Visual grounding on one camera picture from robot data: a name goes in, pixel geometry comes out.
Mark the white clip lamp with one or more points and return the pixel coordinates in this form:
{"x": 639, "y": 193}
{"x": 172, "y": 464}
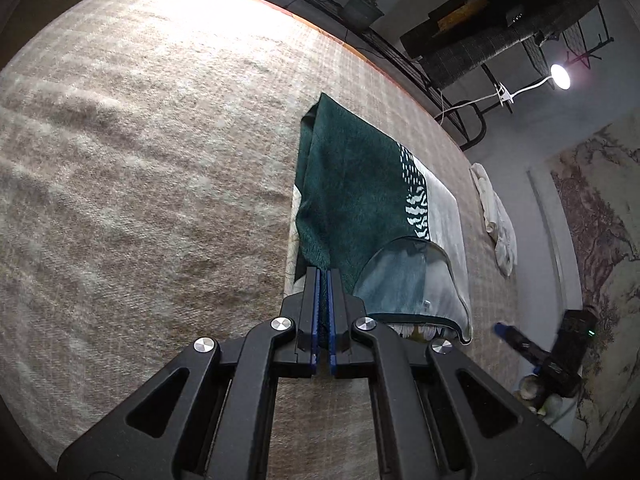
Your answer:
{"x": 562, "y": 76}

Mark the black coat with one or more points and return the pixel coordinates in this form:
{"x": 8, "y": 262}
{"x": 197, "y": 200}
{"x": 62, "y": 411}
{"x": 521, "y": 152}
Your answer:
{"x": 425, "y": 35}

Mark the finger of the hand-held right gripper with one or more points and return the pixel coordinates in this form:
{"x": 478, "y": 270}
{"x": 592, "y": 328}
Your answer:
{"x": 502, "y": 331}

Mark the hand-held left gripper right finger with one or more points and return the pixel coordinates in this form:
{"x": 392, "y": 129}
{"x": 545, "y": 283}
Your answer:
{"x": 336, "y": 305}

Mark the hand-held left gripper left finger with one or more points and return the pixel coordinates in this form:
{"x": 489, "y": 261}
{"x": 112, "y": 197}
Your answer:
{"x": 310, "y": 305}

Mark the green and white printed t-shirt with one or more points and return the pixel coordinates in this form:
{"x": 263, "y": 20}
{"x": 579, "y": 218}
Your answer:
{"x": 360, "y": 185}

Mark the white crumpled garment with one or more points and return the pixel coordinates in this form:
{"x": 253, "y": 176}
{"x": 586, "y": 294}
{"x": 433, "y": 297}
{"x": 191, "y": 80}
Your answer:
{"x": 502, "y": 230}

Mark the person's right hand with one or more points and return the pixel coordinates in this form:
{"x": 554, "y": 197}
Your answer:
{"x": 530, "y": 389}

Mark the beige plaid blanket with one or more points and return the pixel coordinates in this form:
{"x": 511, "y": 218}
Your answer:
{"x": 150, "y": 160}

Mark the yellow garment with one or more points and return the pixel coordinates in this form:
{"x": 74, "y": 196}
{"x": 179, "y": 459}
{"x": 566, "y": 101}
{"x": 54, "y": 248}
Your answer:
{"x": 465, "y": 10}

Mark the black wicker chair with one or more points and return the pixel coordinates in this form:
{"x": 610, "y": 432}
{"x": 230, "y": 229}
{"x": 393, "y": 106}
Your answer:
{"x": 460, "y": 55}

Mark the black arched metal frame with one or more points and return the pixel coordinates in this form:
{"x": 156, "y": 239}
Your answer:
{"x": 482, "y": 130}

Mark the potted plant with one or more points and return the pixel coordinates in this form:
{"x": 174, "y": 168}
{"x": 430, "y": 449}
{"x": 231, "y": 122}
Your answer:
{"x": 360, "y": 10}

